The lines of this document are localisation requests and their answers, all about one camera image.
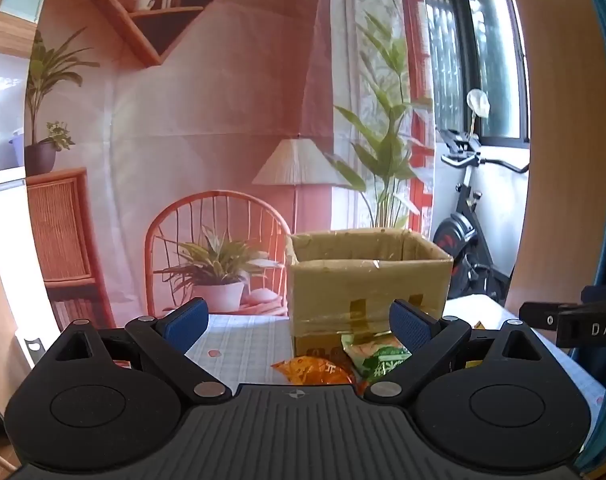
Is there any brown cardboard box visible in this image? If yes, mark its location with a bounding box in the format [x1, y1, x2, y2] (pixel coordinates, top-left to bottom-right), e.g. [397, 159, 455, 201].
[285, 227, 455, 361]

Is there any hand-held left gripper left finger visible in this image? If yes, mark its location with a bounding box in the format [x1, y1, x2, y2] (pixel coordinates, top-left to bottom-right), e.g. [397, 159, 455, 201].
[50, 297, 232, 403]

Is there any dark framed window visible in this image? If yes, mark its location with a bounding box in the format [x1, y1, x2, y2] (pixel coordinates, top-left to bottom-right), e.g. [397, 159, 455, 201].
[423, 0, 531, 148]

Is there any white cloth on stick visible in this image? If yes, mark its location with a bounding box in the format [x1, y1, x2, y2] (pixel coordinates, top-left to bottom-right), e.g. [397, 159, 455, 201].
[466, 89, 491, 137]

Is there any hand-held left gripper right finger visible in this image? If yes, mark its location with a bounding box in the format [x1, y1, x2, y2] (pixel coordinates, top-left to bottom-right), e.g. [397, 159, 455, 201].
[364, 299, 546, 403]

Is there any orange snack packet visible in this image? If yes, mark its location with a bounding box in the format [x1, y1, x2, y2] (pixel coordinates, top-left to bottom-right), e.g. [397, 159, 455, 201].
[272, 355, 357, 387]

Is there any printed room backdrop cloth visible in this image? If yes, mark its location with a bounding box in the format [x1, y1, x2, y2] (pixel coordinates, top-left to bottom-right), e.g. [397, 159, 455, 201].
[25, 0, 436, 328]

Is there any brown wooden panel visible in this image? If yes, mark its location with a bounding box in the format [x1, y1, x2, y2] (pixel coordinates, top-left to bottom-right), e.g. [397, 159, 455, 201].
[503, 0, 606, 331]

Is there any checked strawberry tablecloth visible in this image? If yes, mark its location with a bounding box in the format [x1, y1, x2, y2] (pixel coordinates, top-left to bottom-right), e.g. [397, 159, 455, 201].
[180, 294, 606, 413]

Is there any black exercise bike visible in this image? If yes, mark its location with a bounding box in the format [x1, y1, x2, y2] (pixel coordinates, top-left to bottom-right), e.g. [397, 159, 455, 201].
[433, 127, 530, 306]

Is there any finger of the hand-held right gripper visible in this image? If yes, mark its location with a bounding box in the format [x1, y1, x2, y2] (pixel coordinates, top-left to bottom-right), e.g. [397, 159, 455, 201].
[519, 302, 584, 331]

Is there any large green snack packet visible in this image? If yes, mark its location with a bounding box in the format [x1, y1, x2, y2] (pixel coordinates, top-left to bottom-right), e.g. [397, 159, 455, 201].
[340, 332, 414, 380]

